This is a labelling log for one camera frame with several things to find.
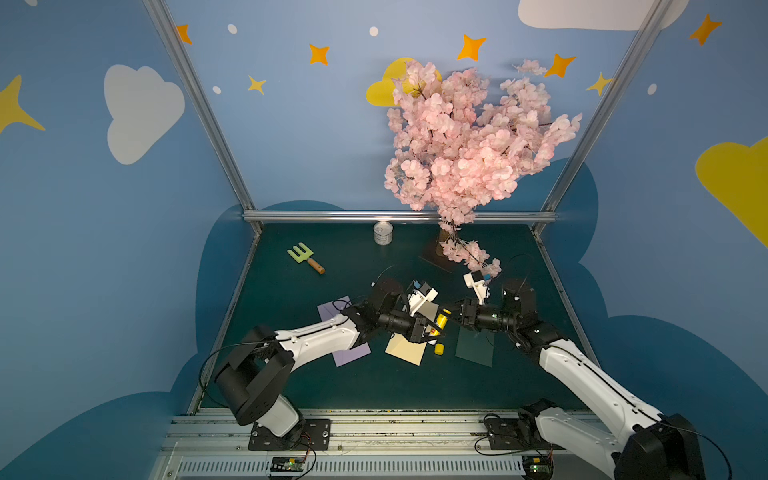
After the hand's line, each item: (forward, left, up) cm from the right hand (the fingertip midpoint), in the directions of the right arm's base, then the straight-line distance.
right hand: (445, 308), depth 76 cm
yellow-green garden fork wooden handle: (+32, +50, -20) cm, 62 cm away
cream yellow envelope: (-4, +8, -19) cm, 21 cm away
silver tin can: (+41, +19, -16) cm, 48 cm away
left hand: (-5, 0, -3) cm, 6 cm away
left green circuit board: (-34, +37, -21) cm, 54 cm away
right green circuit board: (-30, -25, -23) cm, 45 cm away
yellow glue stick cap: (-3, -1, -19) cm, 19 cm away
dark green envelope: (-1, -12, -19) cm, 22 cm away
